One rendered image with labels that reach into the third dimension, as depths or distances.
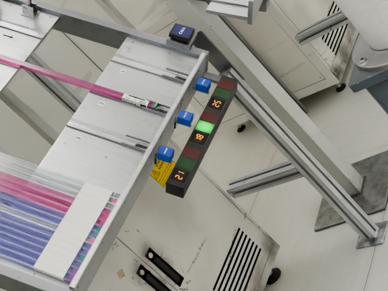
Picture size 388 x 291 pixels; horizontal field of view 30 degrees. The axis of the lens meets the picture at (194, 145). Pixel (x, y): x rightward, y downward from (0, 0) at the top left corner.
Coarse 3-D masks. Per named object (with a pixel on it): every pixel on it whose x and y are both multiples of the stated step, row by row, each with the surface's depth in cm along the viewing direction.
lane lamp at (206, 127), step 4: (200, 120) 158; (200, 124) 157; (204, 124) 157; (208, 124) 158; (212, 124) 158; (196, 128) 157; (200, 128) 157; (204, 128) 157; (208, 128) 157; (212, 128) 157; (208, 132) 156
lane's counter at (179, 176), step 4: (176, 168) 149; (176, 172) 149; (180, 172) 149; (184, 172) 149; (188, 172) 149; (172, 176) 148; (176, 176) 148; (180, 176) 148; (184, 176) 148; (176, 180) 147; (180, 180) 147; (184, 180) 147
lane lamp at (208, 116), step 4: (204, 112) 160; (208, 112) 160; (204, 116) 159; (208, 116) 159; (212, 116) 159; (216, 116) 159; (204, 120) 158; (208, 120) 158; (212, 120) 158; (216, 120) 158
